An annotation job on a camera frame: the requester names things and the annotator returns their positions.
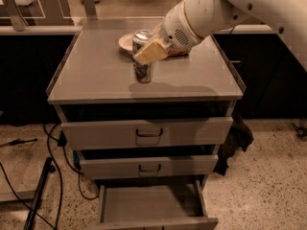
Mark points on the silver redbull can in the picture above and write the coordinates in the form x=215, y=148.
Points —
x=143, y=72

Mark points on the black tool on floor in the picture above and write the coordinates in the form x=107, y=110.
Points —
x=17, y=142

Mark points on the caster wheel on floor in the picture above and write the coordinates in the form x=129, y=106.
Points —
x=300, y=129

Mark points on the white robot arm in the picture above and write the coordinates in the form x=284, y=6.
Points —
x=189, y=22

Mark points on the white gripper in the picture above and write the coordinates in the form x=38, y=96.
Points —
x=174, y=29

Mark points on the top grey drawer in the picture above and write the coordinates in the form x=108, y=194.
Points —
x=94, y=126

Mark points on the crushed orange soda can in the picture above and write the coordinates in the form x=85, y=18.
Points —
x=174, y=53

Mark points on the white paper bowl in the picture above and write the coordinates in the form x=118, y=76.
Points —
x=125, y=42

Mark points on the dark cloth on cabinet side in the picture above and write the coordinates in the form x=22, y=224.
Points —
x=239, y=136

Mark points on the middle grey drawer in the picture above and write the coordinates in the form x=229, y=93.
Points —
x=146, y=162

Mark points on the bottom grey drawer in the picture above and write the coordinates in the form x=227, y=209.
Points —
x=153, y=203

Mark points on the grey drawer cabinet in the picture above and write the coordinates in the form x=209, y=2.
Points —
x=96, y=71

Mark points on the grey drawer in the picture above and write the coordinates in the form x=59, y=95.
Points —
x=94, y=126
x=153, y=203
x=146, y=162

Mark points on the black bar on floor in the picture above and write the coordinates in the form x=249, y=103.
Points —
x=30, y=221

